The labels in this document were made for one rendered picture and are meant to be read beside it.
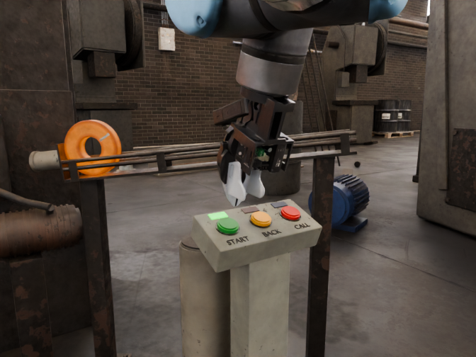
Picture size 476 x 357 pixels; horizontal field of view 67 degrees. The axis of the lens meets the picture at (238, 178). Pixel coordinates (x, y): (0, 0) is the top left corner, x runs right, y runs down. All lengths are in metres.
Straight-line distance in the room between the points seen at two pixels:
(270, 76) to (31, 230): 0.83
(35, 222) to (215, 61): 7.57
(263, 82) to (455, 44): 2.36
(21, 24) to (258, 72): 1.04
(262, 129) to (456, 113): 2.28
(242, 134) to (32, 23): 1.02
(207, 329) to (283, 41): 0.64
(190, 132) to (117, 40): 3.18
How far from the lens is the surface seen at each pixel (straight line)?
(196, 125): 8.19
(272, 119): 0.50
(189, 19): 0.39
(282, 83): 0.50
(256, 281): 0.71
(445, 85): 2.77
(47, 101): 1.35
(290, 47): 0.49
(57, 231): 1.14
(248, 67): 0.50
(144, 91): 7.75
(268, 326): 0.77
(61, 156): 1.11
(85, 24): 5.46
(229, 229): 0.65
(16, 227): 1.14
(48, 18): 1.44
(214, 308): 0.86
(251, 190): 0.61
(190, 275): 0.83
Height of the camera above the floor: 0.82
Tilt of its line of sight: 11 degrees down
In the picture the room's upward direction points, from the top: straight up
